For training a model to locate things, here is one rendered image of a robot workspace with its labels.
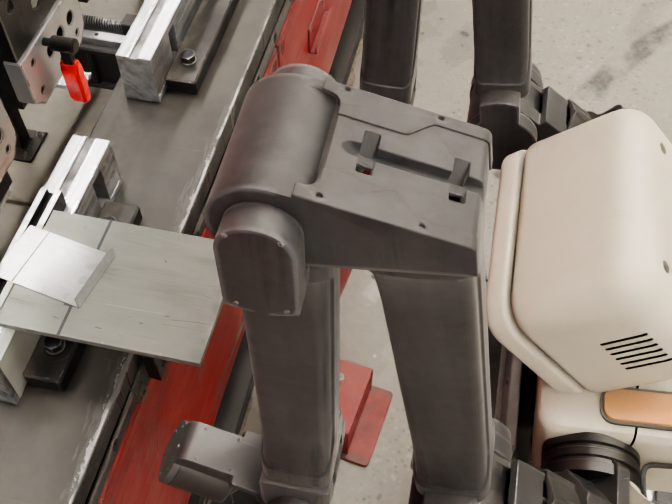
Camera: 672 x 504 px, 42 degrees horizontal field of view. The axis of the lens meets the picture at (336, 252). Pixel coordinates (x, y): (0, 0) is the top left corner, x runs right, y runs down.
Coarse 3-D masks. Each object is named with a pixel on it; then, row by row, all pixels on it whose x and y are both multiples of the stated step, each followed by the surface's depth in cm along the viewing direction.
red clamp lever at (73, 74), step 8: (48, 40) 101; (56, 40) 100; (64, 40) 100; (72, 40) 100; (56, 48) 101; (64, 48) 100; (72, 48) 100; (64, 56) 102; (72, 56) 102; (64, 64) 103; (72, 64) 103; (80, 64) 104; (64, 72) 104; (72, 72) 103; (80, 72) 104; (72, 80) 104; (80, 80) 105; (72, 88) 106; (80, 88) 105; (88, 88) 107; (72, 96) 107; (80, 96) 106; (88, 96) 107
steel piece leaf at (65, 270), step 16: (48, 240) 114; (64, 240) 114; (32, 256) 113; (48, 256) 113; (64, 256) 113; (80, 256) 113; (96, 256) 113; (112, 256) 112; (32, 272) 112; (48, 272) 112; (64, 272) 112; (80, 272) 112; (96, 272) 110; (32, 288) 110; (48, 288) 110; (64, 288) 110; (80, 288) 110; (80, 304) 108
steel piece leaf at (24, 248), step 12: (36, 228) 116; (24, 240) 114; (36, 240) 114; (12, 252) 113; (24, 252) 113; (0, 264) 112; (12, 264) 112; (24, 264) 112; (0, 276) 111; (12, 276) 111
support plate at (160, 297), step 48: (96, 240) 115; (144, 240) 115; (192, 240) 115; (96, 288) 110; (144, 288) 110; (192, 288) 110; (48, 336) 107; (96, 336) 106; (144, 336) 106; (192, 336) 106
